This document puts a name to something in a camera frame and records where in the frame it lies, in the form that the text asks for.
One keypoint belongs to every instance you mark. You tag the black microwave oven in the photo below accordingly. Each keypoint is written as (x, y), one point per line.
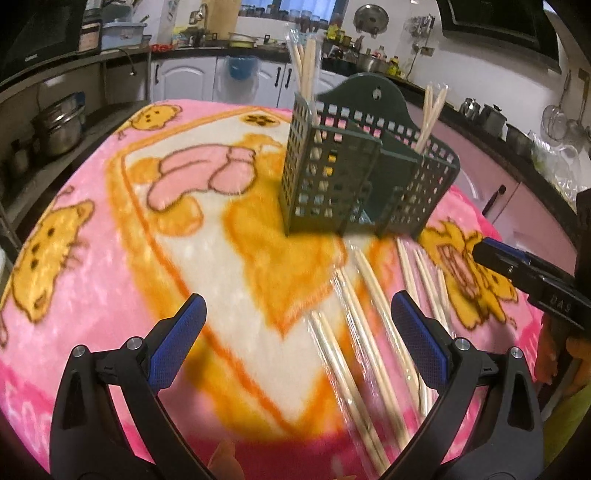
(41, 32)

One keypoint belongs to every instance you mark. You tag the white base cabinets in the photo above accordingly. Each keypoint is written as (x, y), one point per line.
(184, 78)

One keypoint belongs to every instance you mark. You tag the stack of steel pots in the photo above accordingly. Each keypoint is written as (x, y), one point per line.
(57, 129)

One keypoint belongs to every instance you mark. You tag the clear plastic bag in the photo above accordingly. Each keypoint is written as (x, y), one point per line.
(554, 157)

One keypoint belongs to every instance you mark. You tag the wall socket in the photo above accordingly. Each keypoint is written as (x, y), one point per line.
(428, 51)

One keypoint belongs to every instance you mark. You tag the steel stock pot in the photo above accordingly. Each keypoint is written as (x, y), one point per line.
(371, 64)

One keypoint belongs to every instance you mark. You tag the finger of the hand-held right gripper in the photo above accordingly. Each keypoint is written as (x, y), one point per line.
(584, 230)
(505, 250)

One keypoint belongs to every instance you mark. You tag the steel pot with lid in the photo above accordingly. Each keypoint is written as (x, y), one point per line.
(491, 121)

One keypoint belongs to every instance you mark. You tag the yellow rimmed basin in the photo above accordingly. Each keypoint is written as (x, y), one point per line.
(242, 40)

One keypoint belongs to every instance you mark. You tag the open steel pot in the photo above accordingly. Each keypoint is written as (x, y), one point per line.
(518, 139)

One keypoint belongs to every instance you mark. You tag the green plastic utensil holder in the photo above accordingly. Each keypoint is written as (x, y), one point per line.
(323, 184)

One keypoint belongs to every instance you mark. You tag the steel faucet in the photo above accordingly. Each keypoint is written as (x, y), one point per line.
(204, 14)

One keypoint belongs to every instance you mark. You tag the row of spice jars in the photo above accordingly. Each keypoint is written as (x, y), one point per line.
(277, 12)

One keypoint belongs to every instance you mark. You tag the pink printed blanket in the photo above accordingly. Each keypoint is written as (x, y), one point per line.
(115, 258)

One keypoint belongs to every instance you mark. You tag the small steel pot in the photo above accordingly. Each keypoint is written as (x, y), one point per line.
(19, 159)

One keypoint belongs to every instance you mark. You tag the hanging kitchen tools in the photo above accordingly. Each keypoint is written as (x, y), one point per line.
(421, 26)

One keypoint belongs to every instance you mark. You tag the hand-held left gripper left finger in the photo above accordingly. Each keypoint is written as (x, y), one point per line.
(180, 341)

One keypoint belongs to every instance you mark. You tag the blue hanging bin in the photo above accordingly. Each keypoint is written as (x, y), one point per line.
(241, 68)

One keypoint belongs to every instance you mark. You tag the yellow bottle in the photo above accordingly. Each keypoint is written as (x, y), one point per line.
(394, 67)

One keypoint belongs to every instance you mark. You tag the steel pot lid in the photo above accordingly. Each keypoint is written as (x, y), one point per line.
(371, 18)

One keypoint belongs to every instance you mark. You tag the person's left hand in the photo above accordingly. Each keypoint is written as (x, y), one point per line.
(226, 461)

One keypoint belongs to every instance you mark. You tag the blue plastic box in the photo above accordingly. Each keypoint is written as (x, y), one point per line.
(123, 37)

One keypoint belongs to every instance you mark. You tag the black range hood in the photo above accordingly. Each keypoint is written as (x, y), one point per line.
(498, 23)

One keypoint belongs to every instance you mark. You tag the steel slotted ladle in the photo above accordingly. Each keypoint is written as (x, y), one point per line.
(575, 129)

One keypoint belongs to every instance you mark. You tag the person's right hand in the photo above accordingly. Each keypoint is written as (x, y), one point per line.
(577, 348)

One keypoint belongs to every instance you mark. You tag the pink base cabinets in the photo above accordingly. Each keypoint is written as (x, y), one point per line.
(485, 175)

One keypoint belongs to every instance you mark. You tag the group of wooden chopsticks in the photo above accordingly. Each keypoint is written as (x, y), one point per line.
(310, 69)

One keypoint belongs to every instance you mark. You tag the small steel kettle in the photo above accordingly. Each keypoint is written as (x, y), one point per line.
(469, 109)

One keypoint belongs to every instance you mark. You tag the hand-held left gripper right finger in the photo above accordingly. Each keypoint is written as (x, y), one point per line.
(418, 341)

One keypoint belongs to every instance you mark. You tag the metal kitchen rack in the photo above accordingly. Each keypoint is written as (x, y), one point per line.
(69, 62)

